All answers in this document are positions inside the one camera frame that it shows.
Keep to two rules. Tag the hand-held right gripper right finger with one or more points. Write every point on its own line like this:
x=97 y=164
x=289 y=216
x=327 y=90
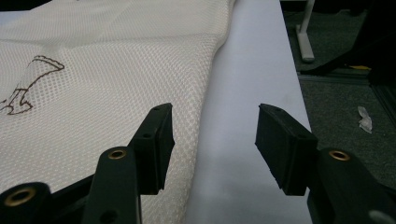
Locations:
x=283 y=146

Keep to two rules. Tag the white metal desk frame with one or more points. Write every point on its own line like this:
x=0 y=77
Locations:
x=305 y=43

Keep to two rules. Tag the crumpled white tissue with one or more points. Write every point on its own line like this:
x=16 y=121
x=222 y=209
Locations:
x=364 y=123

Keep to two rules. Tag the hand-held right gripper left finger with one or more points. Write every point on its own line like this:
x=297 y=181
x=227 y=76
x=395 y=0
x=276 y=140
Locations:
x=154 y=149

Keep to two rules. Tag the small yellow item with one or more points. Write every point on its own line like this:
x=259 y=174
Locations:
x=359 y=67

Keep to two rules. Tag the cream cloth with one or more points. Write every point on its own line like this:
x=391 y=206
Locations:
x=109 y=77

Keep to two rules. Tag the black stand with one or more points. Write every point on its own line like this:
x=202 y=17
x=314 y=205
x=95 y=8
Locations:
x=373 y=40

